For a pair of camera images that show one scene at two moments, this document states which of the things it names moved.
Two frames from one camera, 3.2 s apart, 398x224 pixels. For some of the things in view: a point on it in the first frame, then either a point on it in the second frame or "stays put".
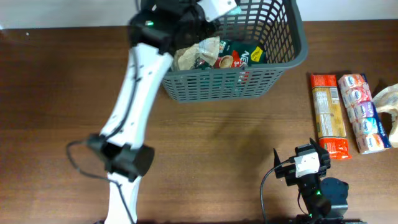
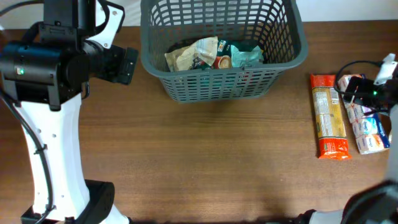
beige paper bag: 185,57 stays put
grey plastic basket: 277,25 stays put
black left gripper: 193,20 to 127,66
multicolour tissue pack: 369,130 stays put
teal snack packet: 236,11 to 240,59
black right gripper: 288,170 to 352,91
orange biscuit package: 329,119 stays put
